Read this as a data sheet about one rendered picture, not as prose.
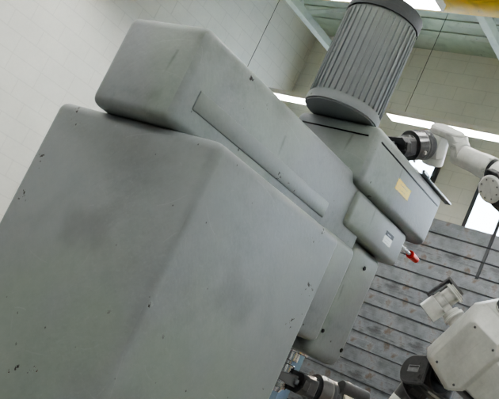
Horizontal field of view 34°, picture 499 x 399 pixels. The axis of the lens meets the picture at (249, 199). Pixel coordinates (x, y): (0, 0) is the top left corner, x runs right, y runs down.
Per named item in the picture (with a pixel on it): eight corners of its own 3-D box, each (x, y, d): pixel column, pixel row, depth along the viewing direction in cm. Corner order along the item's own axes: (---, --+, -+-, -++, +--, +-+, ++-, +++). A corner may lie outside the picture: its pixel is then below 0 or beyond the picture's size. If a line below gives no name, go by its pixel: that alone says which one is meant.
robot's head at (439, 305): (439, 330, 241) (421, 306, 245) (467, 309, 240) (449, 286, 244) (436, 325, 235) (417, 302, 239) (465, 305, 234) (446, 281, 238)
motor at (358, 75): (325, 127, 223) (371, 27, 229) (387, 141, 211) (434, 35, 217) (291, 91, 208) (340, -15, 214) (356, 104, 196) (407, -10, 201)
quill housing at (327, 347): (279, 343, 232) (324, 242, 238) (339, 370, 220) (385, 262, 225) (245, 326, 218) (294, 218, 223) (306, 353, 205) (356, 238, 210)
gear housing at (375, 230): (324, 245, 242) (337, 214, 243) (395, 268, 227) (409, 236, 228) (268, 201, 216) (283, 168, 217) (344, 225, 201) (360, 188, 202)
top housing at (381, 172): (348, 226, 251) (369, 179, 254) (424, 248, 235) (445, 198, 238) (274, 161, 215) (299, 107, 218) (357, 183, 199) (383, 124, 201)
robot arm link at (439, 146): (424, 170, 237) (449, 168, 244) (433, 135, 233) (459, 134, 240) (397, 156, 245) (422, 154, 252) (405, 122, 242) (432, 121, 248)
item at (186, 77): (280, 241, 222) (310, 176, 226) (349, 264, 209) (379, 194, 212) (85, 100, 161) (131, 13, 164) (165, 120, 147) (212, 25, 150)
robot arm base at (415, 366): (429, 414, 250) (431, 381, 257) (463, 404, 241) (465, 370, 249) (396, 391, 244) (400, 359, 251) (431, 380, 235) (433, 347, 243)
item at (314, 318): (244, 313, 219) (283, 226, 224) (317, 344, 204) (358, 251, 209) (205, 292, 205) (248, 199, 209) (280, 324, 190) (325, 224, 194)
